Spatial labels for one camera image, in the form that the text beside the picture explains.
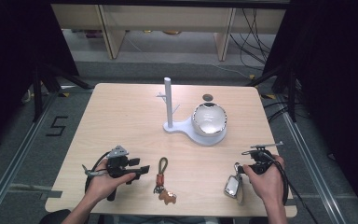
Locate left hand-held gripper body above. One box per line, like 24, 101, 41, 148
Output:
106, 145, 133, 202

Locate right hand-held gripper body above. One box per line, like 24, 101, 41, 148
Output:
241, 141, 284, 175

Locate braided keychain with dog charm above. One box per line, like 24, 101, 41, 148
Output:
153, 157, 178, 206

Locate silver white bowl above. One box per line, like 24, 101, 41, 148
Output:
191, 102, 228, 137

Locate white key stand with pole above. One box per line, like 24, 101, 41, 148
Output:
156, 77, 227, 147

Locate person's right hand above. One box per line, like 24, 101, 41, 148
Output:
241, 154, 289, 205

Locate person's left hand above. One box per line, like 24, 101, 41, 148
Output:
85, 158, 137, 205

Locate black metal stand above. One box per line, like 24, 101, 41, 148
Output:
31, 62, 94, 122
245, 63, 299, 123

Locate dark rounded object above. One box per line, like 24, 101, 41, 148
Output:
38, 208, 73, 224

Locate black curtain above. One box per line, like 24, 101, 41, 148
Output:
0, 0, 80, 157
262, 0, 358, 216

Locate dark purple box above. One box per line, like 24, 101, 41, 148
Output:
84, 29, 101, 39

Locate light wooden cabinet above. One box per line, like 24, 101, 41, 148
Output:
49, 3, 287, 63

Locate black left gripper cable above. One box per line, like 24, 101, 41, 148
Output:
83, 150, 112, 194

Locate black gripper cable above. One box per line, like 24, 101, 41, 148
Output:
257, 150, 320, 224
83, 150, 112, 194

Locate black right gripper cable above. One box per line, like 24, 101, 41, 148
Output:
257, 150, 320, 224

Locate grey cable connector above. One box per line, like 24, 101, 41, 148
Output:
81, 164, 107, 178

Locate black floor cables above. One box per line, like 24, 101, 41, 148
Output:
262, 101, 309, 124

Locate aluminium floor rail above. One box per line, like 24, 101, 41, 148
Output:
0, 90, 60, 224
279, 110, 346, 224

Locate white cable coil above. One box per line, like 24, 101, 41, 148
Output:
21, 89, 34, 105

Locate bundle of black cables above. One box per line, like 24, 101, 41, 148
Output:
229, 7, 278, 71

